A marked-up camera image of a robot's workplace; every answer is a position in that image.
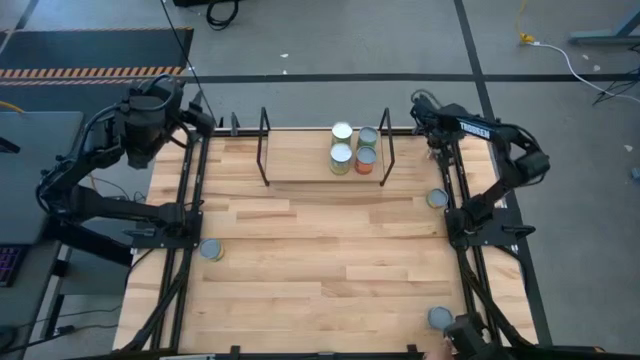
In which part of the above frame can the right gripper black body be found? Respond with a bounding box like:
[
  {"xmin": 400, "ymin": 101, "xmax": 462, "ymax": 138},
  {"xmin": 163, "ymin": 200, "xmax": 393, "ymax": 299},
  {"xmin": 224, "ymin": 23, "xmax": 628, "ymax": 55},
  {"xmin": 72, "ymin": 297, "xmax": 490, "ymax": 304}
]
[{"xmin": 409, "ymin": 94, "xmax": 459, "ymax": 144}]

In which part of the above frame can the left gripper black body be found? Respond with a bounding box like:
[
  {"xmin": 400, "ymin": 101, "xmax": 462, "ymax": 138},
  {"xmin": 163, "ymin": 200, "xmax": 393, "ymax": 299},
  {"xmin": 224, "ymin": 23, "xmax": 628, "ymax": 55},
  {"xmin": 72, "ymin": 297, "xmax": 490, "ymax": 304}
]
[{"xmin": 180, "ymin": 105, "xmax": 216, "ymax": 139}]

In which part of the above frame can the small gold label can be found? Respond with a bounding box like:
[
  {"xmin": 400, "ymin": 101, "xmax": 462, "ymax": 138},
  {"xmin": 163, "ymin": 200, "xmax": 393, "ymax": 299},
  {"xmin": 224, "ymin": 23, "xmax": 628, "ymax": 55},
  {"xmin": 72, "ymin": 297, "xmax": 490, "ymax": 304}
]
[{"xmin": 425, "ymin": 187, "xmax": 450, "ymax": 210}]

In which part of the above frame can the red and green can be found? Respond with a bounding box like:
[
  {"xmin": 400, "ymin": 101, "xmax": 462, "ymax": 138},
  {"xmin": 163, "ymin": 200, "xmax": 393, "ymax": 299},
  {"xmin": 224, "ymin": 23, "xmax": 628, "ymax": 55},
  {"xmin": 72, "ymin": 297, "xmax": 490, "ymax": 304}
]
[{"xmin": 356, "ymin": 125, "xmax": 380, "ymax": 150}]

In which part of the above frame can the orange can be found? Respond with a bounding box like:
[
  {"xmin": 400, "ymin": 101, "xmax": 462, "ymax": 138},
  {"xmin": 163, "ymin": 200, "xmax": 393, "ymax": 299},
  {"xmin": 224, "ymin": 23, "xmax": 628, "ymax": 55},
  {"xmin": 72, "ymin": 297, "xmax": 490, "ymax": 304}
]
[{"xmin": 354, "ymin": 145, "xmax": 378, "ymax": 176}]

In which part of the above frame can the tall yellow and blue can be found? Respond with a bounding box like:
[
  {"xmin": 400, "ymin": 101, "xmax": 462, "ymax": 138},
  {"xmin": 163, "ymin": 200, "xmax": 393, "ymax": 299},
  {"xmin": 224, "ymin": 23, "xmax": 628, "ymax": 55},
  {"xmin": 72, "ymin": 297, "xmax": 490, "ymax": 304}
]
[{"xmin": 329, "ymin": 142, "xmax": 354, "ymax": 177}]

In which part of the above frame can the tall green can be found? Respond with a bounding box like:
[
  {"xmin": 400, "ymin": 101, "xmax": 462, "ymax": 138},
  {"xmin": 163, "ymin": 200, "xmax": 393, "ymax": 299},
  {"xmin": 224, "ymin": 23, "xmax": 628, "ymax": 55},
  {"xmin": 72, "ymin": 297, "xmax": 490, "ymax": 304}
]
[{"xmin": 330, "ymin": 121, "xmax": 354, "ymax": 147}]

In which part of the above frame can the small yellow label can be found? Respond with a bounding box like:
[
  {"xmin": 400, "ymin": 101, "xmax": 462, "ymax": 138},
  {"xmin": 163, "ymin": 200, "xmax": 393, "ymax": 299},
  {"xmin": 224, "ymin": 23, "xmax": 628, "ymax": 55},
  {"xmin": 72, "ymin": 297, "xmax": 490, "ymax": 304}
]
[{"xmin": 199, "ymin": 237, "xmax": 225, "ymax": 263}]

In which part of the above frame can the small brown label can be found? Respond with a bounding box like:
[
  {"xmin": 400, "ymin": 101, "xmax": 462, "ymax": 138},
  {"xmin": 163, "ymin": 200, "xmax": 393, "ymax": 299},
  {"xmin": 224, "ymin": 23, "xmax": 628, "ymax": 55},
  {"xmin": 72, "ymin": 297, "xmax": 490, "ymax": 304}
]
[{"xmin": 427, "ymin": 305, "xmax": 455, "ymax": 332}]

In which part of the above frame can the wooden shelf with black brackets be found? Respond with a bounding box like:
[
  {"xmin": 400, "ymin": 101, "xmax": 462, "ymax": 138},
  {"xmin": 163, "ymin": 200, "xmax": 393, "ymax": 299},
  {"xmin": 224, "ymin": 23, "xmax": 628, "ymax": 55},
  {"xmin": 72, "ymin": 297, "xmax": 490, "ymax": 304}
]
[{"xmin": 255, "ymin": 107, "xmax": 396, "ymax": 188}]

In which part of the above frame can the black box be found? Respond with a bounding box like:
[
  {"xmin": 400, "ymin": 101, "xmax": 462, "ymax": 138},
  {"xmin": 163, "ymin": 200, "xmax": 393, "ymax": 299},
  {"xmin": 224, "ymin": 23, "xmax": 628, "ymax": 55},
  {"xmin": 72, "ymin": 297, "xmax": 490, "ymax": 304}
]
[{"xmin": 172, "ymin": 0, "xmax": 242, "ymax": 8}]

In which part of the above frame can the black hazard-striped floor mat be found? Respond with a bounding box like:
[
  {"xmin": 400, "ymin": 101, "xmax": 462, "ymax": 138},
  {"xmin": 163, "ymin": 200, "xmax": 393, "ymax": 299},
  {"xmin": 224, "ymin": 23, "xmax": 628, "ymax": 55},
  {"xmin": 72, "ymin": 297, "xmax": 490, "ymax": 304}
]
[
  {"xmin": 0, "ymin": 27, "xmax": 195, "ymax": 85},
  {"xmin": 0, "ymin": 79, "xmax": 180, "ymax": 131}
]

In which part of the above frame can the dark grey desk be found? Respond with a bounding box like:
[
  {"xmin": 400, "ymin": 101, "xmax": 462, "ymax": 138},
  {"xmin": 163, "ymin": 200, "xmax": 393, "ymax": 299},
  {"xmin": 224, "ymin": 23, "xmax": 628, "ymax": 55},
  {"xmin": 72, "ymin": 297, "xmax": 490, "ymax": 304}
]
[{"xmin": 0, "ymin": 110, "xmax": 85, "ymax": 246}]

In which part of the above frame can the grey metal table base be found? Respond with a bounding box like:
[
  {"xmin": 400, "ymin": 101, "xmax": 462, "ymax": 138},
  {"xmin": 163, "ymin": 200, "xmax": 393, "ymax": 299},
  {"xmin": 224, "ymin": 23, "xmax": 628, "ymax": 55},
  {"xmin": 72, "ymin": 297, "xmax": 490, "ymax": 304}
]
[{"xmin": 568, "ymin": 5, "xmax": 640, "ymax": 47}]

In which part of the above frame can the backlit keyboard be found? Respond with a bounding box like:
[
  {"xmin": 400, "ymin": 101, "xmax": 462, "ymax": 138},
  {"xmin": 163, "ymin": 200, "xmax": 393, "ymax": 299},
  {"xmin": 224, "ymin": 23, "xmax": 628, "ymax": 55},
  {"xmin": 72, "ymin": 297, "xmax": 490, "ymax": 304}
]
[{"xmin": 0, "ymin": 244, "xmax": 24, "ymax": 289}]

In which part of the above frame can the dark low side table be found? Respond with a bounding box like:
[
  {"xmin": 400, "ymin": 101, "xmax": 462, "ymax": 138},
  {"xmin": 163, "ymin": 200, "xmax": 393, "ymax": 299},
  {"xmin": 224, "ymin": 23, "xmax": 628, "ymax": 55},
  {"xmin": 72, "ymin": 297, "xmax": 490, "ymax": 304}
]
[{"xmin": 0, "ymin": 239, "xmax": 64, "ymax": 331}]

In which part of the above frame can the black metal table frame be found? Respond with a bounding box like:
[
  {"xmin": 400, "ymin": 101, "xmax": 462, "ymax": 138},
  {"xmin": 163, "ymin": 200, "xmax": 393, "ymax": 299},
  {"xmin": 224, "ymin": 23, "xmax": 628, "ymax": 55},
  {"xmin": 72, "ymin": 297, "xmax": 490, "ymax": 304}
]
[{"xmin": 119, "ymin": 127, "xmax": 551, "ymax": 360}]

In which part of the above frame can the long black floor cable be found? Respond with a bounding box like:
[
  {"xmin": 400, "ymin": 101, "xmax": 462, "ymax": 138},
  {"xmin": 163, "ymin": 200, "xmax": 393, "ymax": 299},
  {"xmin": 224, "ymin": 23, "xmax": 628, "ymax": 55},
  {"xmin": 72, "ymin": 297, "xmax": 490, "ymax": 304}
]
[{"xmin": 158, "ymin": 0, "xmax": 221, "ymax": 129}]

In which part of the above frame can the looped black cable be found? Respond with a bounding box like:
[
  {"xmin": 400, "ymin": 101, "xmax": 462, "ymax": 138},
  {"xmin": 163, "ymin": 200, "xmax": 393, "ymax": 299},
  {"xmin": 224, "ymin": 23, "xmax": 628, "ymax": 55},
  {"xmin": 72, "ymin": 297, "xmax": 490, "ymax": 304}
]
[{"xmin": 205, "ymin": 0, "xmax": 241, "ymax": 30}]

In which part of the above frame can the thin yellow cable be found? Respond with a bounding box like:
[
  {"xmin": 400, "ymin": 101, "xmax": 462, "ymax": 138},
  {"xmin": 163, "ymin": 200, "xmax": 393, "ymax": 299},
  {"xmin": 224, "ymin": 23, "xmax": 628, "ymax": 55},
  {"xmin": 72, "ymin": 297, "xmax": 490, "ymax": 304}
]
[{"xmin": 516, "ymin": 0, "xmax": 529, "ymax": 36}]

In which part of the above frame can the white floor cable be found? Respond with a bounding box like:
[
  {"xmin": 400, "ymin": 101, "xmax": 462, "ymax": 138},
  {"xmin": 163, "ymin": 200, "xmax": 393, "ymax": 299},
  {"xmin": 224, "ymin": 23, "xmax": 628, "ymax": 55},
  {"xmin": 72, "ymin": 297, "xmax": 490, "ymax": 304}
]
[{"xmin": 532, "ymin": 41, "xmax": 640, "ymax": 105}]

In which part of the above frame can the black cable bundle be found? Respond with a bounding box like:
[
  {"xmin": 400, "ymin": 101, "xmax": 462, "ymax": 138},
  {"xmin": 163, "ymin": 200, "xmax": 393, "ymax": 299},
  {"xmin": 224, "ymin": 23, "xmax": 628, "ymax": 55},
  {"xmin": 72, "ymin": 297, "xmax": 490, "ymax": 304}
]
[{"xmin": 592, "ymin": 69, "xmax": 640, "ymax": 107}]

